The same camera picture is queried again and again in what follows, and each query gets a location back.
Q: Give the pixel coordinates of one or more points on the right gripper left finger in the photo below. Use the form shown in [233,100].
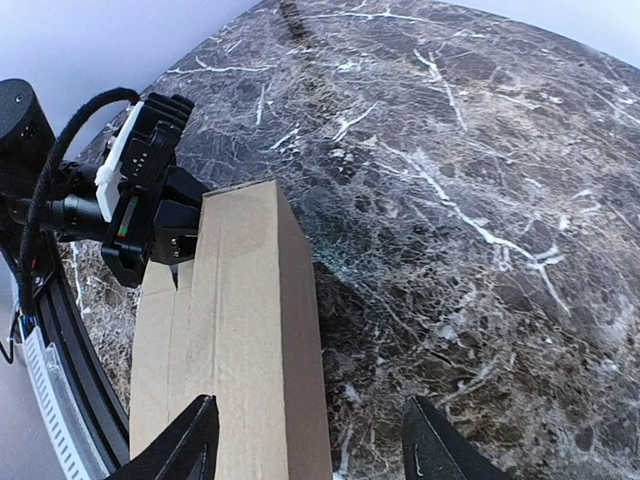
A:
[185,449]

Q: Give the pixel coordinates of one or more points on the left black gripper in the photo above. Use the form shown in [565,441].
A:
[124,217]

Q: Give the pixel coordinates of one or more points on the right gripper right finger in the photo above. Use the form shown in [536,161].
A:
[433,449]

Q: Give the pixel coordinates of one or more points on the brown cardboard paper box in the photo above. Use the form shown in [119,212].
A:
[238,322]

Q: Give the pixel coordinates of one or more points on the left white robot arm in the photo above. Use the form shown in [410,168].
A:
[26,141]

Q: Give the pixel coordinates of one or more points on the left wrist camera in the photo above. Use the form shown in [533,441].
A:
[142,148]

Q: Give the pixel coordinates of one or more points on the white slotted cable duct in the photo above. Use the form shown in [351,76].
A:
[70,438]

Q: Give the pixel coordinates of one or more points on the black front rail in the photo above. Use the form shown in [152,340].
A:
[100,409]

